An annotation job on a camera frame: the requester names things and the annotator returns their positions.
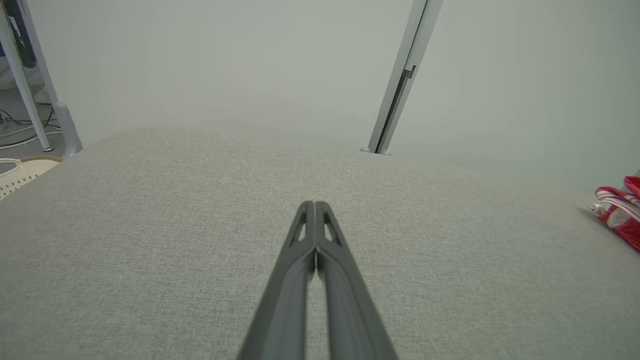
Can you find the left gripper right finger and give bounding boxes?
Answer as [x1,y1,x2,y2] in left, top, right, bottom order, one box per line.
[315,200,400,360]

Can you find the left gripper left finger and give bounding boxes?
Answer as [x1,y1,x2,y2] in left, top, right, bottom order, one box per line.
[237,200,317,360]

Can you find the red shorts with white trim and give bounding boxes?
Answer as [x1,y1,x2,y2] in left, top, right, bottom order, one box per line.
[589,175,640,252]

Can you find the grey fabric sofa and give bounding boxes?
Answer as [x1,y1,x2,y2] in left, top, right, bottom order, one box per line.
[0,127,640,360]

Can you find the beige perforated chair seat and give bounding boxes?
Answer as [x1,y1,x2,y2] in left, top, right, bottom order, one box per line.
[0,156,63,201]

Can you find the thin grey metal pole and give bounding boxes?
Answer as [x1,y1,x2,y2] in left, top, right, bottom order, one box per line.
[0,0,54,153]

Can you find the grey partition post with foot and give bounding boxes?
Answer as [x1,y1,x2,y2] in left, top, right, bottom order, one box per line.
[17,0,84,159]

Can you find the floor cables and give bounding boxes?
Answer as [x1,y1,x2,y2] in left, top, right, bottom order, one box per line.
[0,107,63,151]

